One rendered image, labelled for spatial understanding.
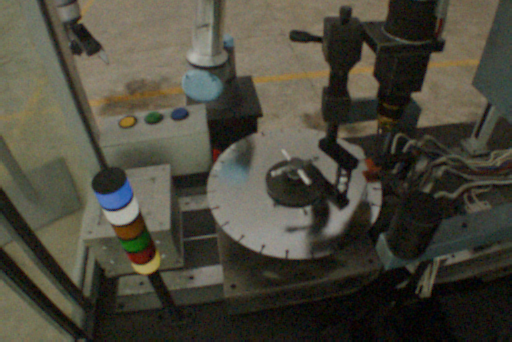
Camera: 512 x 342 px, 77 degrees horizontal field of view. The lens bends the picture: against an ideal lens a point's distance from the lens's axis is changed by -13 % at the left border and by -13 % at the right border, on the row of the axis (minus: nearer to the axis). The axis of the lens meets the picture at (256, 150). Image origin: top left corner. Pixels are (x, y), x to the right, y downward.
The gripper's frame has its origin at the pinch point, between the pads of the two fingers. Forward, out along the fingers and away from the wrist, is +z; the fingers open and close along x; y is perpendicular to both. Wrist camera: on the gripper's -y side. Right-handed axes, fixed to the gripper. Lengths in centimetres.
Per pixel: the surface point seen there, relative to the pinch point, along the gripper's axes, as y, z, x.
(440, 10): -94, -38, -13
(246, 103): -35, 16, -35
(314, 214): -87, -4, 2
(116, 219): -75, -20, 30
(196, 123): -45.6, 1.3, -6.1
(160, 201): -59, 1, 16
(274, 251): -86, -4, 12
